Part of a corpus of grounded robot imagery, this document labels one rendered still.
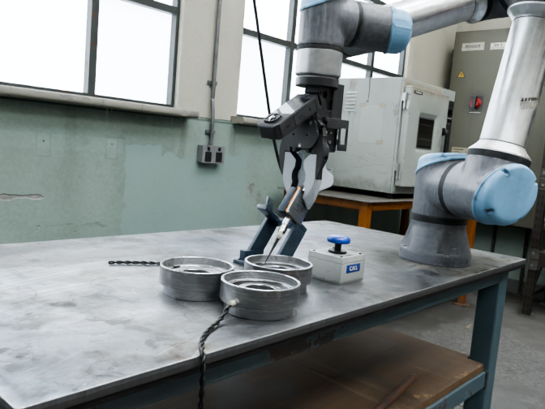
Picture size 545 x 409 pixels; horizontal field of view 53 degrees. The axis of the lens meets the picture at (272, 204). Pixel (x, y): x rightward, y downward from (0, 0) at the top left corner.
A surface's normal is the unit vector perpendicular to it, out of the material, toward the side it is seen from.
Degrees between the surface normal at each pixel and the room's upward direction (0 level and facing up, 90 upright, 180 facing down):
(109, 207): 90
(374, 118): 90
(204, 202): 90
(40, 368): 0
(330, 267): 90
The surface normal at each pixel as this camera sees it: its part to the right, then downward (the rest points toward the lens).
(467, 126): -0.67, 0.02
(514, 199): 0.32, 0.25
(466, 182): -0.90, -0.22
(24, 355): 0.08, -0.99
